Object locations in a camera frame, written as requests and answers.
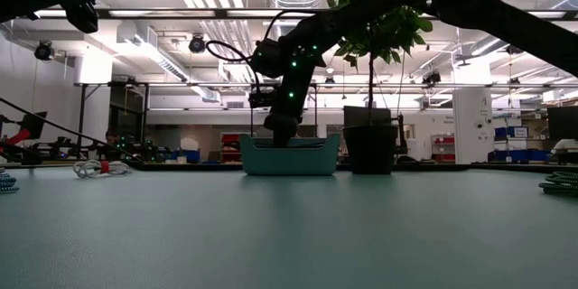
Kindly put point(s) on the blue storage bins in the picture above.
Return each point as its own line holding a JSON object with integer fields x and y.
{"x": 519, "y": 155}

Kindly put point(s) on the teal plastic bin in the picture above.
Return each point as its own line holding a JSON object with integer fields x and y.
{"x": 289, "y": 160}

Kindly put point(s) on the potted green plant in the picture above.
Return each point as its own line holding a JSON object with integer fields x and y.
{"x": 388, "y": 36}

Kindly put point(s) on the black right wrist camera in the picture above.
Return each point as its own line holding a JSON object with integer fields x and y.
{"x": 261, "y": 99}

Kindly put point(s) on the black ceiling spotlight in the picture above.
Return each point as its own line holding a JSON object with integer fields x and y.
{"x": 197, "y": 44}

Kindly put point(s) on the black slanted rod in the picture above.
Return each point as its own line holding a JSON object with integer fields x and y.
{"x": 68, "y": 132}

